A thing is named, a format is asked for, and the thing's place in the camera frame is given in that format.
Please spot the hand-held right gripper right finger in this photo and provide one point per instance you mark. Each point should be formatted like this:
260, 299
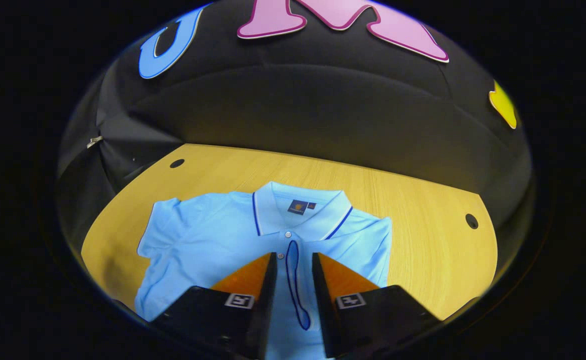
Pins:
325, 320

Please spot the light blue T-shirt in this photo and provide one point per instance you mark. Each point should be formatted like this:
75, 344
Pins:
208, 235

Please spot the black backdrop cloth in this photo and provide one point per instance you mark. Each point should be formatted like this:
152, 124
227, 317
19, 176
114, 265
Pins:
298, 110

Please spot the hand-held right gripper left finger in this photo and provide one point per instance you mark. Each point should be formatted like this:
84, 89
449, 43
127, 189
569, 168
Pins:
265, 320

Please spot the small white clip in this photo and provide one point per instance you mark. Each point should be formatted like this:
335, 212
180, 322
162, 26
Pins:
94, 141

